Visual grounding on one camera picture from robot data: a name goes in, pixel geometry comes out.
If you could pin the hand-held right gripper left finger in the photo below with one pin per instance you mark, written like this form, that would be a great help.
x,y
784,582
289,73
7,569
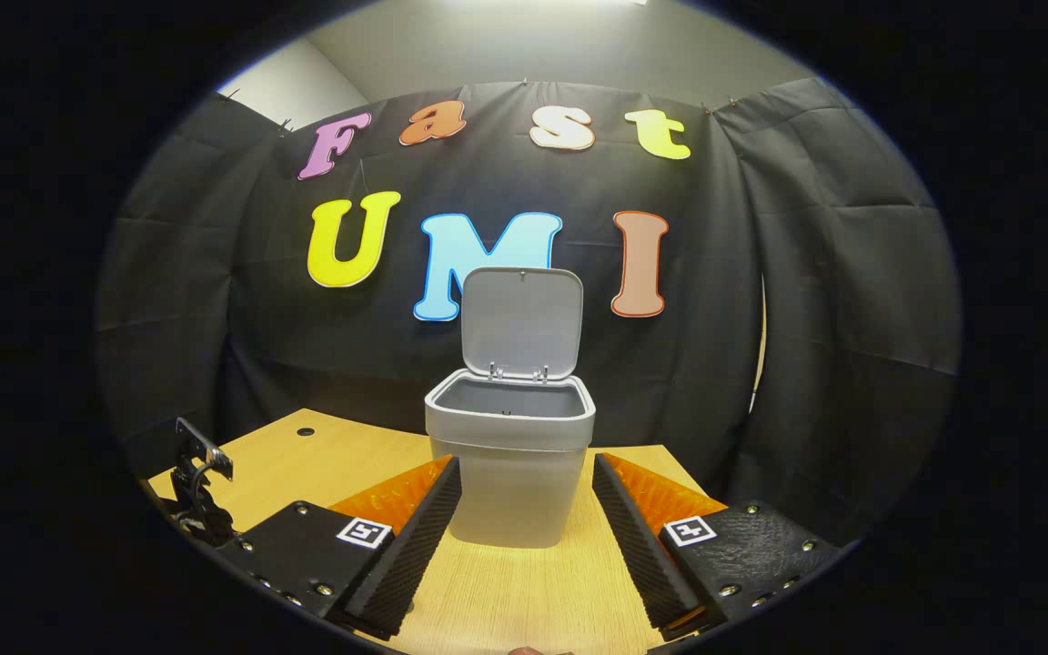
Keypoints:
x,y
415,546

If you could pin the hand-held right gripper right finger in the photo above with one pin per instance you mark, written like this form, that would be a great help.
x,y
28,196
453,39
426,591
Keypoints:
x,y
642,546

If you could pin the grey desktop garbage bin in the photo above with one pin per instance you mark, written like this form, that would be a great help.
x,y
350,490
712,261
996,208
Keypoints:
x,y
510,482

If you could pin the wooden desktop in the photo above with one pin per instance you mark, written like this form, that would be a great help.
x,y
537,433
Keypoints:
x,y
351,450

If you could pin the ceiling light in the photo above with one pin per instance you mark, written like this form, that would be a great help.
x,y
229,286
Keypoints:
x,y
551,3

